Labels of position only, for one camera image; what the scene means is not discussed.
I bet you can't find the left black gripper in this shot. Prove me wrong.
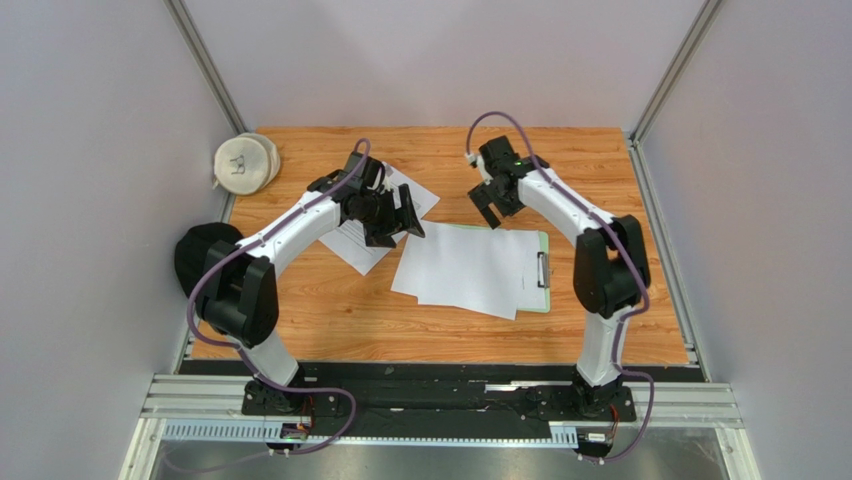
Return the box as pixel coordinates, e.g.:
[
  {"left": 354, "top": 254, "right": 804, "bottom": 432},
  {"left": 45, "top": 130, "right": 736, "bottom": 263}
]
[{"left": 356, "top": 184, "right": 424, "bottom": 249}]

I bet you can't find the white paper sheet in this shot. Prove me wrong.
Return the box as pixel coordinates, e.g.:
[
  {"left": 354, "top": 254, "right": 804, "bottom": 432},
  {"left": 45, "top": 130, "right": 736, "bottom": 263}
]
[{"left": 391, "top": 221, "right": 549, "bottom": 320}]

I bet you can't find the green clipboard folder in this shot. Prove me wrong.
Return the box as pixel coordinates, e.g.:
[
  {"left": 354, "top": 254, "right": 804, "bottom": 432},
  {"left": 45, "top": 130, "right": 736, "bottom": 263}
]
[{"left": 458, "top": 226, "right": 551, "bottom": 317}]

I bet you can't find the signature page paper sheet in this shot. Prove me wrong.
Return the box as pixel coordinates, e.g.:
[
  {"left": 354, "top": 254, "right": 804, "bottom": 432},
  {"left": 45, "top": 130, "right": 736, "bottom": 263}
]
[{"left": 391, "top": 269, "right": 522, "bottom": 320}]

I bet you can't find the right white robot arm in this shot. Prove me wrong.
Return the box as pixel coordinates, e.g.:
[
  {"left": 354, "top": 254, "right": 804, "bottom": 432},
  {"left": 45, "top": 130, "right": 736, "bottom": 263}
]
[{"left": 465, "top": 136, "right": 650, "bottom": 387}]

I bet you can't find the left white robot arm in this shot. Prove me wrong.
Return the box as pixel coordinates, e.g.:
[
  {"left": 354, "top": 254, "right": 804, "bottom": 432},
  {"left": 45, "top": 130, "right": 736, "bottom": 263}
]
[{"left": 187, "top": 139, "right": 425, "bottom": 391}]

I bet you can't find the text-filled paper sheet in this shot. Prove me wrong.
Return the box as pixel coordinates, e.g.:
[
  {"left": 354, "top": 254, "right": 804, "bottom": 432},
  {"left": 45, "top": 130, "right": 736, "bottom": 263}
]
[{"left": 320, "top": 161, "right": 440, "bottom": 275}]

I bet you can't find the cream round zip pouch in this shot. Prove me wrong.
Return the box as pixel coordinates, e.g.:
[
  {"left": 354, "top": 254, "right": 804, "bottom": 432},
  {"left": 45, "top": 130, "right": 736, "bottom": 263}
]
[{"left": 213, "top": 133, "right": 281, "bottom": 196}]

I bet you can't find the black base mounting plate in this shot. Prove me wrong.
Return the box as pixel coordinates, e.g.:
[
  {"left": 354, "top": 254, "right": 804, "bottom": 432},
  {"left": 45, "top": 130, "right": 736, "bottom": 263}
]
[{"left": 241, "top": 362, "right": 637, "bottom": 439}]

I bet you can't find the black NY baseball cap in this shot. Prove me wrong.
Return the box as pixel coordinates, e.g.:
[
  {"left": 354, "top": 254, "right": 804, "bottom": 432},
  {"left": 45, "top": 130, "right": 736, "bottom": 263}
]
[{"left": 173, "top": 222, "right": 244, "bottom": 297}]

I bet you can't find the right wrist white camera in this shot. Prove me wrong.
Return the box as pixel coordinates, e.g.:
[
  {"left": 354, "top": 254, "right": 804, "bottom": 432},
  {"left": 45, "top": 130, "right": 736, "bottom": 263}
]
[{"left": 465, "top": 153, "right": 480, "bottom": 168}]

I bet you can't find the right aluminium corner post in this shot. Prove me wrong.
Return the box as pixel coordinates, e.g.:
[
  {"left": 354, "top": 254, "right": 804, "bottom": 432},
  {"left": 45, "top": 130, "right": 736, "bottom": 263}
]
[{"left": 630, "top": 0, "right": 726, "bottom": 144}]

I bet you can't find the aluminium corner post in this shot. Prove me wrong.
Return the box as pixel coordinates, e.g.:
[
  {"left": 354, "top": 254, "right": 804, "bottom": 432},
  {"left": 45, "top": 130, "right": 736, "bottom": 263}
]
[
  {"left": 163, "top": 0, "right": 250, "bottom": 134},
  {"left": 630, "top": 0, "right": 726, "bottom": 144}
]

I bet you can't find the left aluminium corner post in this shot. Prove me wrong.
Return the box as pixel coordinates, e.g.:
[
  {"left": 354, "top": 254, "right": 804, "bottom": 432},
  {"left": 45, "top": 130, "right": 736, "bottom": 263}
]
[{"left": 163, "top": 0, "right": 250, "bottom": 134}]

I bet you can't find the aluminium front rail frame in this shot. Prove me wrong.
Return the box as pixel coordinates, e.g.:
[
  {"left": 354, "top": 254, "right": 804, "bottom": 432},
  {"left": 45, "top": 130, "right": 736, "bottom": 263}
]
[{"left": 118, "top": 374, "right": 758, "bottom": 479}]

